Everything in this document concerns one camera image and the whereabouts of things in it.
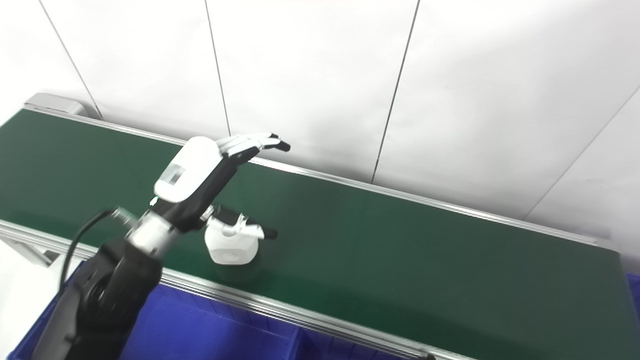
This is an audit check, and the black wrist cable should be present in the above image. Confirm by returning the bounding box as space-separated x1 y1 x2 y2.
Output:
58 208 137 292

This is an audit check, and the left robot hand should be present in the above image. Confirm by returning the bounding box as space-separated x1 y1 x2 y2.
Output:
150 132 292 240

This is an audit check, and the white hexagonal plastic part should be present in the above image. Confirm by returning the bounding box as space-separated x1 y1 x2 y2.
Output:
204 215 260 266

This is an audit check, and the blue plastic bin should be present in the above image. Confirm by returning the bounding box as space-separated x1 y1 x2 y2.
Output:
7 260 301 360
295 327 407 360
625 272 640 315

